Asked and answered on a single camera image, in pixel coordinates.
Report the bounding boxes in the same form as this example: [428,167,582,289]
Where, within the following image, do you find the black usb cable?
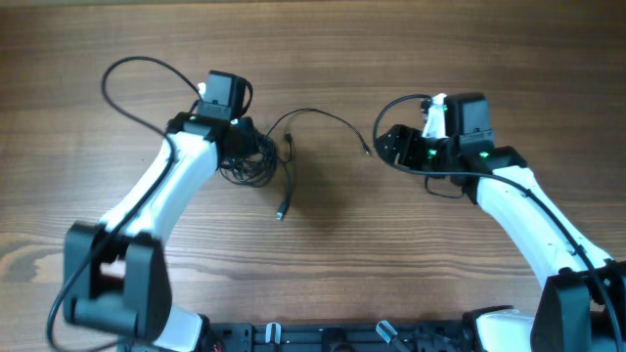
[218,108,373,222]

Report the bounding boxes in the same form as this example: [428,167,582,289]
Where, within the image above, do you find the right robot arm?
[373,93,625,351]

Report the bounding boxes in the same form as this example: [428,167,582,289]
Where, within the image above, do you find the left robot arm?
[51,70,257,351]

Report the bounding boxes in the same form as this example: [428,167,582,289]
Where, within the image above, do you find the left camera black cable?
[46,55,204,352]

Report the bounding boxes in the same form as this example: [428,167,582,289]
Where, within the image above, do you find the camera black cable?
[372,93,625,352]
[46,55,204,352]

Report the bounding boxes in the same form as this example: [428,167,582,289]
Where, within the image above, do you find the right camera black cable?
[372,93,625,352]

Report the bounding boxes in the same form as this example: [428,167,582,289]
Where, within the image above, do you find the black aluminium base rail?
[199,320,482,352]

